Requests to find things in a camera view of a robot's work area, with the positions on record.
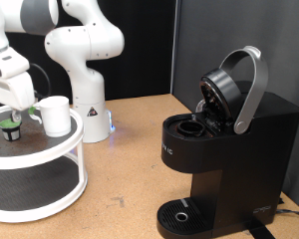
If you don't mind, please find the black camera cable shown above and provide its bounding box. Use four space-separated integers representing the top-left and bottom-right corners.
29 63 52 99

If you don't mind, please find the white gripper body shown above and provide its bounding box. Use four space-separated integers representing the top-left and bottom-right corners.
0 71 38 113

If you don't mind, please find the black drip tray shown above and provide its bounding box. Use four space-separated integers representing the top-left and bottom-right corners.
156 197 217 239

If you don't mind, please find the white mug with green tape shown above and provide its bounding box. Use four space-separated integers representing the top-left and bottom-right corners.
28 95 73 137

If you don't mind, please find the green rimmed reusable coffee pod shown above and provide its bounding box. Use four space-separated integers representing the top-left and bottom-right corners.
0 118 23 142

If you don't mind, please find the black tape strip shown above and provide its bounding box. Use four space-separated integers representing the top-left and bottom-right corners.
245 220 277 239

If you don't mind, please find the white two-tier turntable stand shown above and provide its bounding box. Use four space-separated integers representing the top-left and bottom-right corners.
0 102 89 223

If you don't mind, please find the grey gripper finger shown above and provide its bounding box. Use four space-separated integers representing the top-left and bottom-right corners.
11 110 23 123

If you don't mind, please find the silver Keurig lid handle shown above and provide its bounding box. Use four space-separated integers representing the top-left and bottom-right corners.
218 45 269 135

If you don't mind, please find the black Keurig coffee machine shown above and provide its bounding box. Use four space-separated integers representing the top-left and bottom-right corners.
156 68 299 239

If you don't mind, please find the braided power cable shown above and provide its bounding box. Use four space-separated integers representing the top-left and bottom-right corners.
276 208 299 220

